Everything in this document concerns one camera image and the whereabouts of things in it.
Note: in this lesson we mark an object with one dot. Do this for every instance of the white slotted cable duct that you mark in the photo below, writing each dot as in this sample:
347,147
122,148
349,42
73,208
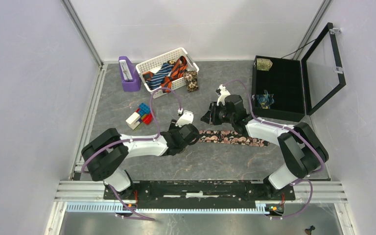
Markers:
117,207

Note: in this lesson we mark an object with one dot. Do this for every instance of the black pink floral tie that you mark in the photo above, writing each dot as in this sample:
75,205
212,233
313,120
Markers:
230,137

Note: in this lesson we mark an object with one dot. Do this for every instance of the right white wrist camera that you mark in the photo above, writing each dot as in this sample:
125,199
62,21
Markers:
222,93

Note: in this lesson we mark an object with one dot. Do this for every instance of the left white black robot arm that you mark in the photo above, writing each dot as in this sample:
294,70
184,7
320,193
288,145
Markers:
104,155

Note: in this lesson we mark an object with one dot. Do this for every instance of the orange navy striped tie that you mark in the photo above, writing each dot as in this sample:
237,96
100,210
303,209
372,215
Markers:
179,68

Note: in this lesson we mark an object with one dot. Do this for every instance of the gold rolled tie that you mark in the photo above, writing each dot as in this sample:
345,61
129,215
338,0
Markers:
263,64

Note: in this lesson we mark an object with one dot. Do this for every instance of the colourful toy block stack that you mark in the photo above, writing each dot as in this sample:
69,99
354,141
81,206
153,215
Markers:
141,115

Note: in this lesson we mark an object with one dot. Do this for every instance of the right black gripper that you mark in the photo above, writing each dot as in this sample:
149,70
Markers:
210,116

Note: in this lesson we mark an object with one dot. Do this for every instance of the small black floor object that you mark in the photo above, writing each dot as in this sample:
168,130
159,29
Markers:
308,231

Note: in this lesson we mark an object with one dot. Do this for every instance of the purple metronome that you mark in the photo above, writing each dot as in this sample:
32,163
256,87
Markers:
130,79

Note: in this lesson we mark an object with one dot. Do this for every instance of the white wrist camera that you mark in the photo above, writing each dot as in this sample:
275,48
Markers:
185,118
222,93

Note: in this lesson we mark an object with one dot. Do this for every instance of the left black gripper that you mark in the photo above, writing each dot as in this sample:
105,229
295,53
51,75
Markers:
173,127

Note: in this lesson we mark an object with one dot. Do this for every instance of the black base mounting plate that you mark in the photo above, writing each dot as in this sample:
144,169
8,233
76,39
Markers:
209,194

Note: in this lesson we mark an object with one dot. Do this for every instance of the black tie display box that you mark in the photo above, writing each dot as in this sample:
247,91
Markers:
301,87

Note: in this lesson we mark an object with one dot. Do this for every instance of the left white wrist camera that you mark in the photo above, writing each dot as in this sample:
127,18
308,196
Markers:
185,118

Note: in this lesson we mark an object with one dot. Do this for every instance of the navy white striped tie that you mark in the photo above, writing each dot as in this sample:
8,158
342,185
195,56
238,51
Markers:
154,80

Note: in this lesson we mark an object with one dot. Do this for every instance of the brown floral tie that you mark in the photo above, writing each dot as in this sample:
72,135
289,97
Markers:
191,79

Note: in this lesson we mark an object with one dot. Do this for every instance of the blue patterned rolled tie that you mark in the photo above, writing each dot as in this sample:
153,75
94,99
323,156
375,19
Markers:
265,100

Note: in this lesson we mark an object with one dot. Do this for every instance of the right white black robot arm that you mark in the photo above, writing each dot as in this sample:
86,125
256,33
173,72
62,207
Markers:
301,149

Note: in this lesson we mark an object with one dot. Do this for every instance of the white plastic basket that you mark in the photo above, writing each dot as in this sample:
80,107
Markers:
154,64

